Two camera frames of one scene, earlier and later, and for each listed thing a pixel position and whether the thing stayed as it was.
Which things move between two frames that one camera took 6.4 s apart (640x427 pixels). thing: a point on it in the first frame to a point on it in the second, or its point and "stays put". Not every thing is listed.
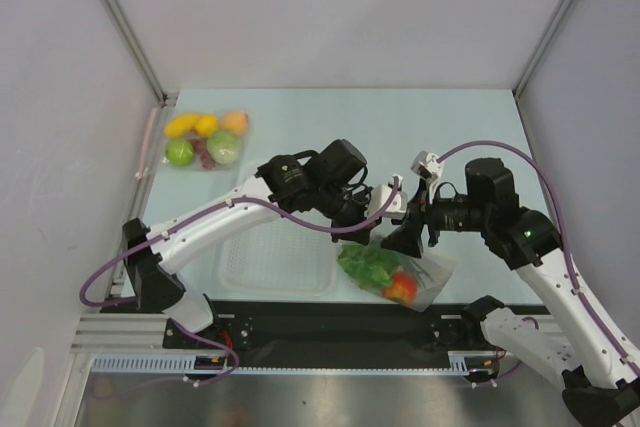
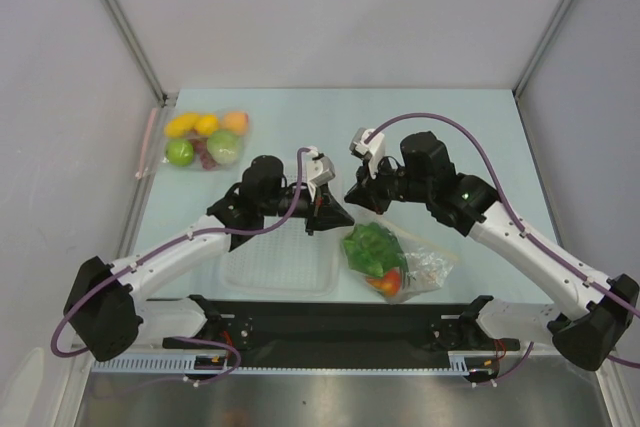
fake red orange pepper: [403, 288] to [390, 283]
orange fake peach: [236, 121] stays put
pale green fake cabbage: [224, 146] stays put
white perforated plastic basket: [277, 260] stays put
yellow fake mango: [176, 125] stays put
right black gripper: [424, 217] to [373, 192]
